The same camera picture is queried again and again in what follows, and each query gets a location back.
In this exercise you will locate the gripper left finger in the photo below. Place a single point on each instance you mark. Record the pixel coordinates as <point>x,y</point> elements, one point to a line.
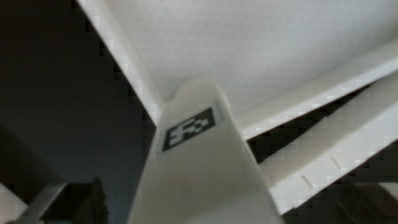
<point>68,204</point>

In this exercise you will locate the white front fence rail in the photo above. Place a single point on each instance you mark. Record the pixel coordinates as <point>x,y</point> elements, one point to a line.
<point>334,147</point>

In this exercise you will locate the white desk tabletop tray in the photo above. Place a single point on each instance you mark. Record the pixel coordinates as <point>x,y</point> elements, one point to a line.
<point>288,51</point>

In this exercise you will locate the white block at left edge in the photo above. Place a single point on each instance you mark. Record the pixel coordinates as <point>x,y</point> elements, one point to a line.
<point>13,205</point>

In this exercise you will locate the white desk leg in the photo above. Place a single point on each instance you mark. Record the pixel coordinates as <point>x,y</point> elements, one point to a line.
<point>201,186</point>

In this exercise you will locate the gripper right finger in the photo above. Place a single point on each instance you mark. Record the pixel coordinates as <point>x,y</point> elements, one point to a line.
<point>368,205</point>

